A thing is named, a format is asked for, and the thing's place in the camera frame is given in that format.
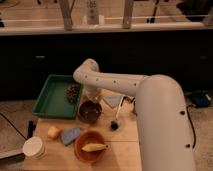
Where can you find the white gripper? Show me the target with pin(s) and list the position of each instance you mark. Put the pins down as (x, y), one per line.
(93, 94)

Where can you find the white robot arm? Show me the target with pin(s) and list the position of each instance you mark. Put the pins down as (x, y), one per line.
(163, 126)

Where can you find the purple bowl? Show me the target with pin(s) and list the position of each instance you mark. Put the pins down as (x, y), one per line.
(89, 111)

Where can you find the orange bowl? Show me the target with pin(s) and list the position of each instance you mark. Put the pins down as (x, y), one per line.
(86, 138)

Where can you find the grey cloth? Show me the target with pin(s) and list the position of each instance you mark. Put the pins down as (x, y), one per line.
(112, 101)

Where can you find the brown pine cone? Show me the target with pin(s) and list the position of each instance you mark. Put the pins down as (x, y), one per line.
(72, 92)

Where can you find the green plastic tray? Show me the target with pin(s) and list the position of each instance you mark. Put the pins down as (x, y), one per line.
(52, 101)

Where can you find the blue sponge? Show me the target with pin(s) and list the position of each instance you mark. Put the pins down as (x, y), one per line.
(68, 137)

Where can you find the yellow banana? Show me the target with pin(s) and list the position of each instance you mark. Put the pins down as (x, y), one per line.
(91, 147)

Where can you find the black table clamp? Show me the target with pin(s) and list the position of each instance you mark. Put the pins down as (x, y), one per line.
(31, 128)

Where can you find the white paper cup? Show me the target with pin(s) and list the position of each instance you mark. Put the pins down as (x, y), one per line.
(34, 147)

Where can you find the dark blue floor object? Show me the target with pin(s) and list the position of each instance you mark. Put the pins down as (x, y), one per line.
(200, 99)

